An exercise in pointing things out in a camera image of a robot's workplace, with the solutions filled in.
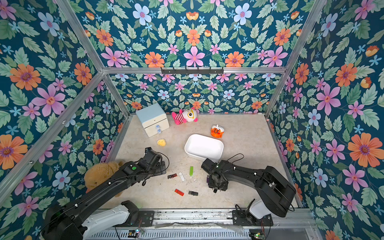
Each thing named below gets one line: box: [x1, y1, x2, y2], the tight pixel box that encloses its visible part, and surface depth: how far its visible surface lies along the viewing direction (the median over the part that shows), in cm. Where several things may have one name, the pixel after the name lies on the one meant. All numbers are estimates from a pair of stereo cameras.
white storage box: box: [184, 134, 225, 163], surface depth 101 cm
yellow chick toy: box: [156, 138, 166, 147], surface depth 103 cm
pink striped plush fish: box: [171, 107, 200, 125], surface depth 113 cm
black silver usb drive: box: [188, 190, 199, 196], surface depth 84 cm
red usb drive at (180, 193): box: [174, 188, 185, 197], surface depth 84 cm
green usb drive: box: [189, 166, 194, 176], surface depth 92 cm
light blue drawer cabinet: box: [136, 103, 170, 138], surface depth 103 cm
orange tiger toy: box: [210, 124, 225, 138], surface depth 106 cm
